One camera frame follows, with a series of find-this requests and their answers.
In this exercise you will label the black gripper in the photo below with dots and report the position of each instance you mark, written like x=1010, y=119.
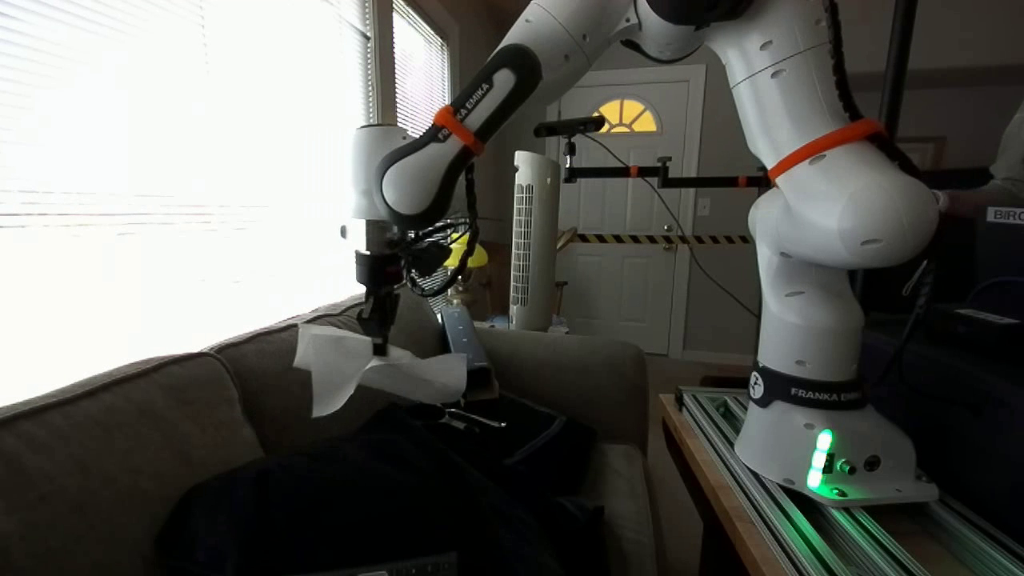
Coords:
x=378, y=267

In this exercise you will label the white paper napkin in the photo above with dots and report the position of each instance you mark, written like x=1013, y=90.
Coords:
x=341, y=368

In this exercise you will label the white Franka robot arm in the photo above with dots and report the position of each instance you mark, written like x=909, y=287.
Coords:
x=832, y=211

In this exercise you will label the black box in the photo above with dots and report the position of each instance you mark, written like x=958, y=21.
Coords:
x=341, y=513

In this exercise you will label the dark grey remote control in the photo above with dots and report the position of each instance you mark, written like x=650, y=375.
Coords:
x=467, y=341

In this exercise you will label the yellow funnel-shaped object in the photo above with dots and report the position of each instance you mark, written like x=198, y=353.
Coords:
x=473, y=257

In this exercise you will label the thin silver metal rod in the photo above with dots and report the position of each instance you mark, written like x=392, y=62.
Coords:
x=473, y=417

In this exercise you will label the white tower fan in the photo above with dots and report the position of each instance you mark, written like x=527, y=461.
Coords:
x=536, y=244

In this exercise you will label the black bag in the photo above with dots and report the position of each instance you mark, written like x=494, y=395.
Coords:
x=538, y=448

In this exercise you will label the large white window blind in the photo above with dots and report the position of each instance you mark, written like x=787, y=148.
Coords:
x=181, y=179

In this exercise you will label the narrow window with blind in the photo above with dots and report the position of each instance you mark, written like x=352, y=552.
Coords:
x=417, y=74

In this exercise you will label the white door with arched window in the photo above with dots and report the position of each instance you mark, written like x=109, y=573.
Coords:
x=629, y=288

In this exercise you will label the black and yellow caution tape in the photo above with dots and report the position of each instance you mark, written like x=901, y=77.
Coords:
x=642, y=237

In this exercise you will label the beige fabric couch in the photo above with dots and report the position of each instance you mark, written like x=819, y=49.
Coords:
x=117, y=448

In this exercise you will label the black boom with orange clamps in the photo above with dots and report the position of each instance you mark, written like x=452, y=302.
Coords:
x=681, y=176

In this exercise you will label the black vertical pole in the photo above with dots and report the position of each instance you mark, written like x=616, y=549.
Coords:
x=897, y=65

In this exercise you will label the black case with white label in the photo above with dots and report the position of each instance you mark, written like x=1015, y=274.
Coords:
x=994, y=267

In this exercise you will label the person in white shirt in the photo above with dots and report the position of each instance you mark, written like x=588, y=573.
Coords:
x=1013, y=160

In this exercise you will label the black camera on boom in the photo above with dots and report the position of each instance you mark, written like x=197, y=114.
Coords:
x=570, y=125

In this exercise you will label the aluminium rail base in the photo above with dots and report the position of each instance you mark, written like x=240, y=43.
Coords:
x=852, y=532

